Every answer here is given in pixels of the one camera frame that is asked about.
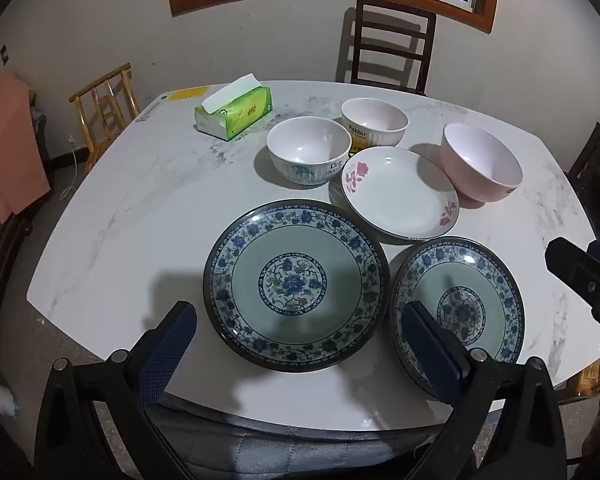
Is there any pink bowl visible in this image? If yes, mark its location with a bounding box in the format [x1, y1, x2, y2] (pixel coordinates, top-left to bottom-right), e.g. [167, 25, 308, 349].
[440, 122, 524, 204]

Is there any white ribbed bowl yellow label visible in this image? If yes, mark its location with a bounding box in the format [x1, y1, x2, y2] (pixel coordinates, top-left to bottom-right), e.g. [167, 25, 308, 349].
[340, 97, 410, 155]

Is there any yellow rectangular sticker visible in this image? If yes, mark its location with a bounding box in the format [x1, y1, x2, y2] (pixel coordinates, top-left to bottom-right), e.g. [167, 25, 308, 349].
[166, 88, 212, 102]

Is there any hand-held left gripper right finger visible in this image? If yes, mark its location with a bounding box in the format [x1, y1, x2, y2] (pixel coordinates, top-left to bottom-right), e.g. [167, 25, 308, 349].
[401, 301, 567, 480]

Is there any pink cloth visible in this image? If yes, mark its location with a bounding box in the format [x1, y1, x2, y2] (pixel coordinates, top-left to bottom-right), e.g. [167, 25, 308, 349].
[0, 72, 51, 228]

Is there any dark wooden slatted chair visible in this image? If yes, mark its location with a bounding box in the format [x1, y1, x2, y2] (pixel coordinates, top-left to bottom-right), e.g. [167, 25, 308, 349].
[349, 0, 437, 97]

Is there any large blue patterned plate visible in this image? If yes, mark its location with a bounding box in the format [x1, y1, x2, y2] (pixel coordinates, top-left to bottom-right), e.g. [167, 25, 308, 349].
[202, 199, 392, 374]

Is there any bamboo chair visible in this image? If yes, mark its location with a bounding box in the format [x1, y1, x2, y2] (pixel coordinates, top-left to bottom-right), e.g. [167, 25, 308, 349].
[69, 62, 141, 171]

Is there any white bowl with umbrella print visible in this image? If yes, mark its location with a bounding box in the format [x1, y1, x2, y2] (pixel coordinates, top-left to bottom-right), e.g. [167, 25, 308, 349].
[266, 116, 353, 186]

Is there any small blue patterned plate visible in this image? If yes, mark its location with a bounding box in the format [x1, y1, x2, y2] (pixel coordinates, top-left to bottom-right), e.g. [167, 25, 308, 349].
[390, 236, 526, 385]

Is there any green tissue box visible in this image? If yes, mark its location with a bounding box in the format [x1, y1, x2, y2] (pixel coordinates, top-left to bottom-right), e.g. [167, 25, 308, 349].
[194, 73, 273, 140]

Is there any light wooden chair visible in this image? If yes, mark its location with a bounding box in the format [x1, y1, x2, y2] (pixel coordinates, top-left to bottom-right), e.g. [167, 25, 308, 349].
[559, 360, 600, 407]

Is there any white charger cable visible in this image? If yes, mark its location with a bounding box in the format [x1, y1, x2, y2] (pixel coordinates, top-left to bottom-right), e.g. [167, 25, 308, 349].
[60, 135, 81, 201]

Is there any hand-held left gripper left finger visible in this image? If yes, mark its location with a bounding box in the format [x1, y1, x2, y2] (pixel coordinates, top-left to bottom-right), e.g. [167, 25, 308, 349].
[32, 301, 201, 480]

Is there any white pink-flowered plate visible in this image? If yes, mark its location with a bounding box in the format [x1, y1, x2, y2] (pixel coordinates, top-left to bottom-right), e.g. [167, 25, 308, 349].
[341, 147, 461, 241]

